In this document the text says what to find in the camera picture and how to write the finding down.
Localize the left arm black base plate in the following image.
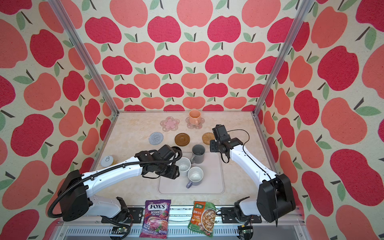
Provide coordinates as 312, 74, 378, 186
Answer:
101, 207, 144, 225

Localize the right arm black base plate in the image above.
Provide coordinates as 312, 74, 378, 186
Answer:
217, 207, 262, 224

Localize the black corrugated cable conduit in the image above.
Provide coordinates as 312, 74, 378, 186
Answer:
47, 146, 183, 219

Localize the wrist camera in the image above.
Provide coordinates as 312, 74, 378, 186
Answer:
212, 125, 231, 142
158, 145, 177, 161

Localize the orange pink mug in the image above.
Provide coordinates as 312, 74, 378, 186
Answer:
189, 110, 201, 125

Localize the yellow jar white lid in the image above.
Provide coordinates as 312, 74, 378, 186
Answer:
100, 156, 117, 168

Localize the white mug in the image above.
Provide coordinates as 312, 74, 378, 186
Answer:
176, 157, 192, 177

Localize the pink flower silicone coaster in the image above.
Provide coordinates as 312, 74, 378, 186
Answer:
186, 117, 205, 129

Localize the aluminium frame post left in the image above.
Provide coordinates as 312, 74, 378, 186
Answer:
48, 0, 119, 117

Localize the round grey coaster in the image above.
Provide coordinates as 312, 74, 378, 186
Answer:
149, 132, 164, 145

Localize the aluminium frame post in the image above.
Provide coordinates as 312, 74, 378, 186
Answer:
252, 0, 315, 117
48, 0, 119, 117

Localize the round woven rattan coaster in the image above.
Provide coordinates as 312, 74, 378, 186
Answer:
202, 133, 215, 145

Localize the green orange soup packet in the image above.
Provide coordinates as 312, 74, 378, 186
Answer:
188, 201, 217, 237

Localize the aluminium front frame rail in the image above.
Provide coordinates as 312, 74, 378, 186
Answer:
49, 206, 311, 240

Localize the purple Fox's berries candy bag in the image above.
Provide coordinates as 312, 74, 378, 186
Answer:
140, 200, 171, 239

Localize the aluminium frame post right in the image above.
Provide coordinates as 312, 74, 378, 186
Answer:
252, 0, 315, 117

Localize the grey mug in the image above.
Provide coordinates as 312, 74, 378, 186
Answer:
191, 145, 206, 164

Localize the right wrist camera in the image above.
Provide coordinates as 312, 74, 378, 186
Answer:
212, 125, 231, 142

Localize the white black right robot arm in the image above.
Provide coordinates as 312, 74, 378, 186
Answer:
210, 138, 296, 223

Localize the round brown wooden coaster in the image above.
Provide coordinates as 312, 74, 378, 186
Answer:
175, 133, 190, 147

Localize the light grey tray mat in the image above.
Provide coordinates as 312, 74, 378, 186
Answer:
158, 153, 225, 195

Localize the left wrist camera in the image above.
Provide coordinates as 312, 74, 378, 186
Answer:
158, 145, 177, 161

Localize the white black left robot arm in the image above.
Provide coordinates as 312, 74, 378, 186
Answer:
47, 145, 183, 224

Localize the lavender mug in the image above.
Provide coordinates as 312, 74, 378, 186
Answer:
186, 167, 204, 189

